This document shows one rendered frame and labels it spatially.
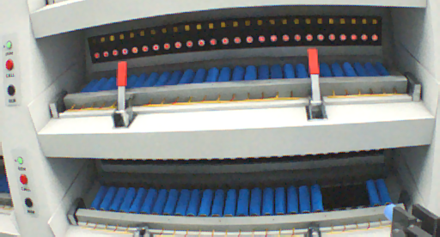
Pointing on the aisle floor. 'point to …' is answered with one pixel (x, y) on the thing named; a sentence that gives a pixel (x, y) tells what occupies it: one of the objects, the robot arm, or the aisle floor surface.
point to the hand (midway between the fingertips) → (414, 225)
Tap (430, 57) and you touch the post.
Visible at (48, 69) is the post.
